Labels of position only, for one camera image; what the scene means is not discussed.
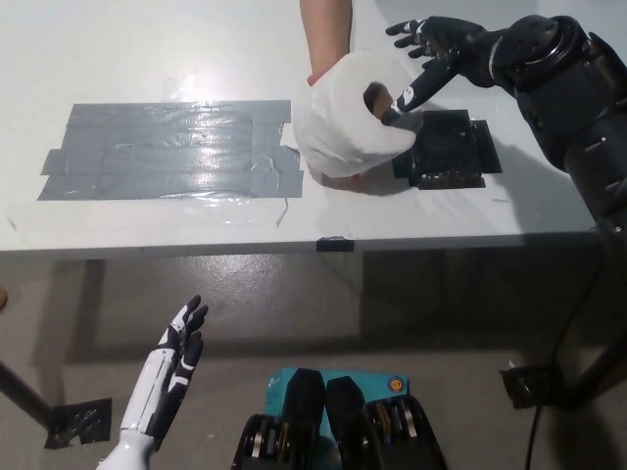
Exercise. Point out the robot left white black hand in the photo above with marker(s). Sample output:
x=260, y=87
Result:
x=157, y=387

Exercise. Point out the person's bare hand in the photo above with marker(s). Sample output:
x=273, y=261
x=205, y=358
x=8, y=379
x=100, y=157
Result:
x=314, y=78

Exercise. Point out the robot right black hand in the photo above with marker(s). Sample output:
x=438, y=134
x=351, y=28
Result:
x=460, y=44

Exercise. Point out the white toilet paper roll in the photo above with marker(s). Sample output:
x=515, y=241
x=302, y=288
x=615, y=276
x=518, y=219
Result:
x=338, y=127

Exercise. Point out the robot torso black teal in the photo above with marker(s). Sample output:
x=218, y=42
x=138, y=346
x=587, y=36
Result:
x=343, y=421

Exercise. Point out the black floor tape piece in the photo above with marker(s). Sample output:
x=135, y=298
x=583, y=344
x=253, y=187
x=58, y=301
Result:
x=78, y=423
x=529, y=387

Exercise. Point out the black tape patch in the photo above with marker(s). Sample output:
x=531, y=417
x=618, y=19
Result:
x=446, y=152

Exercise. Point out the black diagonal table leg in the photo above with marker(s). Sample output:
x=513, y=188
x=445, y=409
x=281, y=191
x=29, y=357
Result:
x=22, y=387

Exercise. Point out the small black tape strip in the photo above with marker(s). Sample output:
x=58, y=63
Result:
x=334, y=244

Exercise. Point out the black curved table leg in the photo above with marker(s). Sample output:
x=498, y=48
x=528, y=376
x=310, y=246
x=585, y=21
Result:
x=573, y=394

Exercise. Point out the grey duct tape patch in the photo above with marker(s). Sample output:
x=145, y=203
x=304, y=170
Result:
x=166, y=152

